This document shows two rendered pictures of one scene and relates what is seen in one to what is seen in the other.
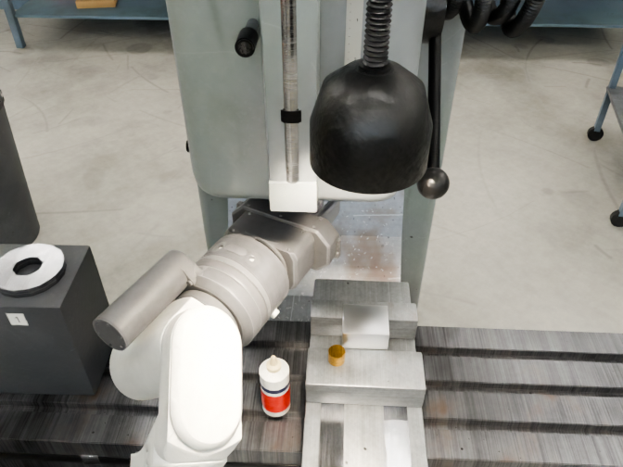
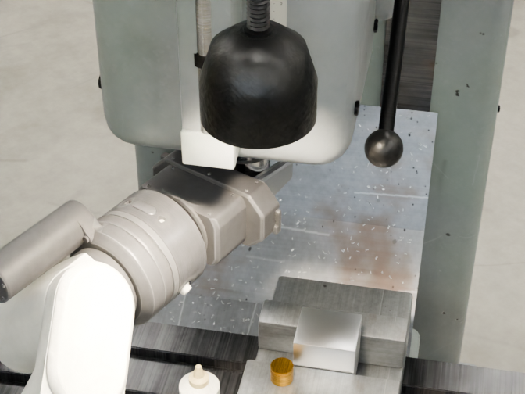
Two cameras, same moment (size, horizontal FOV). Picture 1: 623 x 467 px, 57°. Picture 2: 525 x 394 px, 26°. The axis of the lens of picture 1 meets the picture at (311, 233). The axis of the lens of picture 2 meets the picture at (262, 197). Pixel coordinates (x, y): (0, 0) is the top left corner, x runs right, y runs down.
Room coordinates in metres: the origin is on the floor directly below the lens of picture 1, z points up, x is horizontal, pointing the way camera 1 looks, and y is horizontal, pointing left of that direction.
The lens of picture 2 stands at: (-0.28, -0.12, 1.84)
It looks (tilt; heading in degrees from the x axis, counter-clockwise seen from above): 38 degrees down; 8
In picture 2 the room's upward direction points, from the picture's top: straight up
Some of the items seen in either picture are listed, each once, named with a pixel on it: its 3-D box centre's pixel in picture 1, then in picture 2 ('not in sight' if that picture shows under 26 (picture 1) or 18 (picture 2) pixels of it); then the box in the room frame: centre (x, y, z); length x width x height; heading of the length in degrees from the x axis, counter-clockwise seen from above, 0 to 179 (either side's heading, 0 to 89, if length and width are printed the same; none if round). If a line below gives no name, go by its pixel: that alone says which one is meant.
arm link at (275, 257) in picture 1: (260, 260); (179, 227); (0.44, 0.05, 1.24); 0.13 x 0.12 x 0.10; 62
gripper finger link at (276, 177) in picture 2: (327, 220); (273, 185); (0.50, -0.02, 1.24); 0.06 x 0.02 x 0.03; 152
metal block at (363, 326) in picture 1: (364, 334); (326, 350); (0.51, -0.07, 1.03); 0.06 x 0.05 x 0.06; 87
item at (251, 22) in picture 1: (249, 31); not in sight; (0.41, 0.04, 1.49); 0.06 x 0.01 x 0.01; 177
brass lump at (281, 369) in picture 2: (336, 355); (281, 371); (0.47, -0.03, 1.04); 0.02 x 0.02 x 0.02
